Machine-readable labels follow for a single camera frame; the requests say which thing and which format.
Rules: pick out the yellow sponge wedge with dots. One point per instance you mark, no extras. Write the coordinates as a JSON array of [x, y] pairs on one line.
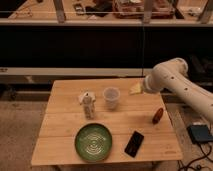
[[136, 89]]

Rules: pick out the wooden tray with items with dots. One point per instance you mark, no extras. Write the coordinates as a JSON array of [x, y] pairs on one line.
[[135, 8]]

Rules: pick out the green ribbed plate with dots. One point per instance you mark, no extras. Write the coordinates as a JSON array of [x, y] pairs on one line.
[[93, 142]]

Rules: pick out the metal shelf rack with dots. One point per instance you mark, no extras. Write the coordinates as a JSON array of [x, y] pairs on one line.
[[45, 40]]

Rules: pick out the black box on floor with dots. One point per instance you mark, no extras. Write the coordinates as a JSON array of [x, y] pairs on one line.
[[199, 134]]

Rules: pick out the red-brown sausage toy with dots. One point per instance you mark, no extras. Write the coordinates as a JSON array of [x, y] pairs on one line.
[[158, 115]]

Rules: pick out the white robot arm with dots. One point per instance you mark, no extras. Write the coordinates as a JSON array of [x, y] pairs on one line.
[[171, 75]]

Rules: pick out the wooden table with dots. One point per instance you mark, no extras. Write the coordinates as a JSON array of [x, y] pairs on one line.
[[64, 117]]

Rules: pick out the black smartphone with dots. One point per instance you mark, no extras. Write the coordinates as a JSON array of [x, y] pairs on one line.
[[134, 144]]

